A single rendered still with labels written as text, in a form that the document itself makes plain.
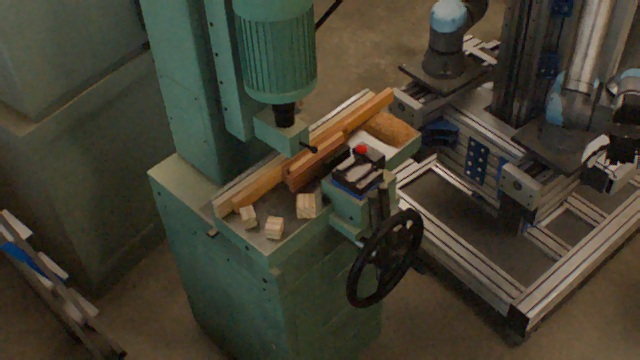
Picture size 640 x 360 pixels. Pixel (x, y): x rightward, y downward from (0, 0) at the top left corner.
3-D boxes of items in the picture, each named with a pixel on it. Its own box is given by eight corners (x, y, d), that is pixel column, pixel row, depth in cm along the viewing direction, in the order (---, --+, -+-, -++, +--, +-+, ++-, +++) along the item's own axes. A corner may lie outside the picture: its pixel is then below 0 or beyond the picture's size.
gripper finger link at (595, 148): (580, 180, 131) (611, 162, 133) (583, 159, 127) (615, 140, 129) (570, 173, 133) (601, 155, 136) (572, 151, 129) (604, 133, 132)
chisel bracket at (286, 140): (291, 164, 166) (289, 139, 160) (254, 140, 173) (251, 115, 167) (312, 149, 169) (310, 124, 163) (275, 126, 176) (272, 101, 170)
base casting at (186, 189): (278, 298, 170) (274, 277, 163) (151, 193, 199) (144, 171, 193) (389, 205, 192) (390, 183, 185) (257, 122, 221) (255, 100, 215)
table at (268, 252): (295, 293, 155) (293, 278, 151) (214, 228, 171) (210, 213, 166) (447, 163, 184) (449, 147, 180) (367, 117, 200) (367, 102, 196)
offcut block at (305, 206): (297, 205, 167) (296, 194, 164) (315, 205, 167) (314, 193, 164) (297, 218, 164) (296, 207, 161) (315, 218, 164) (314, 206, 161)
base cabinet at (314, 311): (297, 416, 220) (278, 299, 170) (193, 320, 249) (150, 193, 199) (382, 335, 242) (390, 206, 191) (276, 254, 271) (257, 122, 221)
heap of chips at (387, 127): (398, 148, 181) (398, 138, 178) (360, 127, 188) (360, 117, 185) (418, 133, 185) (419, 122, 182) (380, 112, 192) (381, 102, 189)
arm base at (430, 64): (442, 49, 229) (444, 25, 222) (474, 68, 220) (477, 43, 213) (412, 65, 222) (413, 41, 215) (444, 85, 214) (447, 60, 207)
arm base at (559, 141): (555, 115, 201) (562, 90, 194) (595, 139, 192) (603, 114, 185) (526, 136, 194) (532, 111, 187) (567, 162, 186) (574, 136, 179)
